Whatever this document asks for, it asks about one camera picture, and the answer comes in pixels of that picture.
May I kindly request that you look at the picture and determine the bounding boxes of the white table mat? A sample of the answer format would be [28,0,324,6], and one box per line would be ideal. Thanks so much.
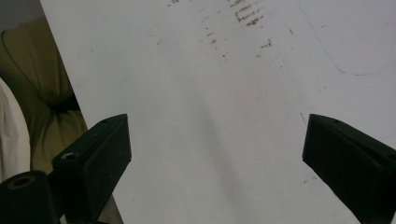
[39,0,396,224]

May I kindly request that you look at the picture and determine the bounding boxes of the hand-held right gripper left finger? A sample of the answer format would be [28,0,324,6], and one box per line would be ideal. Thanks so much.
[50,113,133,224]

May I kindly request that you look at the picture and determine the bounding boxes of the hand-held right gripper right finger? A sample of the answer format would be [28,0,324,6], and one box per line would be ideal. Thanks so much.
[302,113,396,224]

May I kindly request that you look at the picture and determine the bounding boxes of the white shirt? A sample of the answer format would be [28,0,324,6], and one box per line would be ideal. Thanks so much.
[0,77,32,183]

